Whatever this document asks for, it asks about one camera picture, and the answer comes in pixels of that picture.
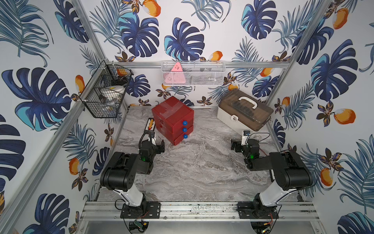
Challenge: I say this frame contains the aluminium front rail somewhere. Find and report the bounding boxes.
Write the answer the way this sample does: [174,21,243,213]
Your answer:
[80,202,319,222]

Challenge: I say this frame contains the brown lid storage box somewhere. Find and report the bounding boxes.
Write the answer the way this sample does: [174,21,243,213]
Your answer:
[217,89,274,135]

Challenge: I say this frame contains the red three-drawer cabinet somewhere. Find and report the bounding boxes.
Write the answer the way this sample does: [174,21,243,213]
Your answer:
[152,97,194,146]

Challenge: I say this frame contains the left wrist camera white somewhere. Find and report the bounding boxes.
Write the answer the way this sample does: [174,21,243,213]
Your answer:
[149,131,156,145]

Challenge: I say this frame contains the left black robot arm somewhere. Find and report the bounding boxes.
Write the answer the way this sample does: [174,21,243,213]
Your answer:
[100,130,165,219]

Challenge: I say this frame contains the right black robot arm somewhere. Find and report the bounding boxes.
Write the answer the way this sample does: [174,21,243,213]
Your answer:
[231,131,314,219]

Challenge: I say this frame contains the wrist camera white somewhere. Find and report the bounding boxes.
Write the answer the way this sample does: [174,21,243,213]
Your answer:
[149,131,156,145]
[241,130,251,145]

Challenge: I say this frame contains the white object in basket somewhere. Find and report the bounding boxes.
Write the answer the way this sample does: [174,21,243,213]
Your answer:
[100,85,125,101]

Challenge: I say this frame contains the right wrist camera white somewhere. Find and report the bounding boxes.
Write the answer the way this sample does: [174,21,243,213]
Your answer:
[241,130,251,145]

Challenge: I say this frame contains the clear wall shelf basket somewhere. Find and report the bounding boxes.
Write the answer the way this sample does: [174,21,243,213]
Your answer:
[161,61,226,86]

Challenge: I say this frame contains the black wire basket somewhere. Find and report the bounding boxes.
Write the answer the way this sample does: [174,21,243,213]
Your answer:
[79,61,133,119]

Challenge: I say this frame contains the pink triangle item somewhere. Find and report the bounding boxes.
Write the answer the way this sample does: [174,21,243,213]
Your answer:
[164,62,186,85]

